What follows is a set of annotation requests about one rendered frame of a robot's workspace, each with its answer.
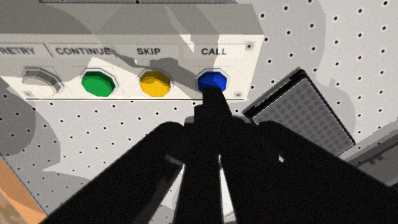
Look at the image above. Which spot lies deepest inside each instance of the grey well plate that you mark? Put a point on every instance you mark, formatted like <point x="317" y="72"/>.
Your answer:
<point x="298" y="105"/>

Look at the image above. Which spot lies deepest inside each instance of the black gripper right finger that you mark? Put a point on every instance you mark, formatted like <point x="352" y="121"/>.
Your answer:
<point x="264" y="190"/>

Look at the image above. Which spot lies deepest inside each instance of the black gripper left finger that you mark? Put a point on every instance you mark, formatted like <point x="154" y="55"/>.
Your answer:
<point x="131" y="189"/>

